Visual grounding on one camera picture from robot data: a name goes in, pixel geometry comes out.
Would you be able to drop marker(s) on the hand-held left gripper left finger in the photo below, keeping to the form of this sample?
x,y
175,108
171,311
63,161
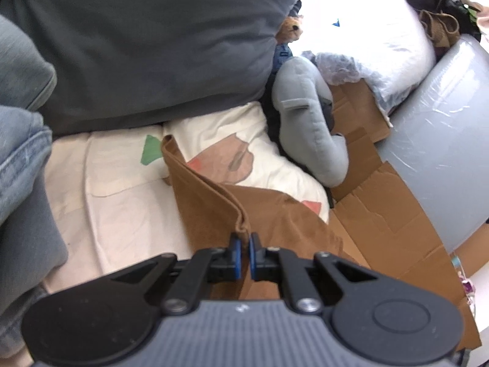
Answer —
x,y
236,260

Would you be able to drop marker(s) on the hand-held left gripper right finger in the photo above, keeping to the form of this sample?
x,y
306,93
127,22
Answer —
x,y
253,260

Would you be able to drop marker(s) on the brown t-shirt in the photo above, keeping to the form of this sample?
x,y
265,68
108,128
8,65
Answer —
x,y
214,206

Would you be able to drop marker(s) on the flattened cardboard sheet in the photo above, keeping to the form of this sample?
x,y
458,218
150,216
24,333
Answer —
x,y
382,214

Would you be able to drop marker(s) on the grey neck pillow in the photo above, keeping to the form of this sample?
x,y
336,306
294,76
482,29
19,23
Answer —
x,y
305,130

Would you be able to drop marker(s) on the bear print bedsheet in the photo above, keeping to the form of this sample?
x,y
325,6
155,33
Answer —
x,y
114,183

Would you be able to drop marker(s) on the purple white package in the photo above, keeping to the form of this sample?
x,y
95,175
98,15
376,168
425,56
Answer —
x,y
467,286

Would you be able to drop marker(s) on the grey wrapped mattress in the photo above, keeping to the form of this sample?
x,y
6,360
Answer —
x,y
439,141

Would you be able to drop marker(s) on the brown cardboard box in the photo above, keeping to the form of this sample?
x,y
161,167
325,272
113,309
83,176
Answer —
x,y
477,252

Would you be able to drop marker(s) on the dark grey pillow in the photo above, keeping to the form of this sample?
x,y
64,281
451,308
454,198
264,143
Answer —
x,y
152,46

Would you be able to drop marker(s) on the brown teddy bear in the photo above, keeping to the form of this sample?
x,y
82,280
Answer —
x,y
290,30

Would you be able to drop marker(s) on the washed blue jeans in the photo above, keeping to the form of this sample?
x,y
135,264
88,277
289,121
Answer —
x,y
19,153

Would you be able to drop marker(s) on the white pillow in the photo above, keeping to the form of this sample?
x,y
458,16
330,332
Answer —
x,y
363,26

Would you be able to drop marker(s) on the brown cloth bag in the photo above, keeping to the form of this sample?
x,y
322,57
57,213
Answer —
x,y
439,26

